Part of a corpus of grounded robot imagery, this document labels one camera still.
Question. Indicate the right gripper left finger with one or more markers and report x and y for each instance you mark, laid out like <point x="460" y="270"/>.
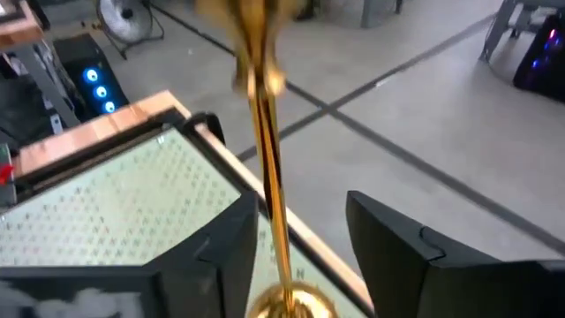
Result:
<point x="212" y="274"/>

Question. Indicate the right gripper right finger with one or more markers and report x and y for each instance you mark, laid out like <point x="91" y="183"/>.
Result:
<point x="397" y="274"/>

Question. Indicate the gold metal candlestick holder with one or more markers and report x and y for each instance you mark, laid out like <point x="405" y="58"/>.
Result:
<point x="270" y="176"/>

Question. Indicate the green perforated metal shelf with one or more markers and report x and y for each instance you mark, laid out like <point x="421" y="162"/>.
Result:
<point x="110" y="207"/>

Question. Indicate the computer tower with blue lights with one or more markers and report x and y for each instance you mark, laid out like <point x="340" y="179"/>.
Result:
<point x="88" y="62"/>

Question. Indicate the computer tower with purple lights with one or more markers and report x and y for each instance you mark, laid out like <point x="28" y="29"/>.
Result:
<point x="543" y="66"/>

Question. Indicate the grey metal table stand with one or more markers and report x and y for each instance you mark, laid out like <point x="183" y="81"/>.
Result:
<point x="496" y="31"/>

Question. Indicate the round metal floor fan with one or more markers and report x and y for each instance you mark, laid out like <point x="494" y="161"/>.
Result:
<point x="125" y="20"/>

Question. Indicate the wood-top workbench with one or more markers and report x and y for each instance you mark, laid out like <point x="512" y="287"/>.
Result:
<point x="20" y="28"/>

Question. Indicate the black aluminium table frame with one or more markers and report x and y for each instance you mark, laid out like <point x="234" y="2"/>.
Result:
<point x="88" y="152"/>

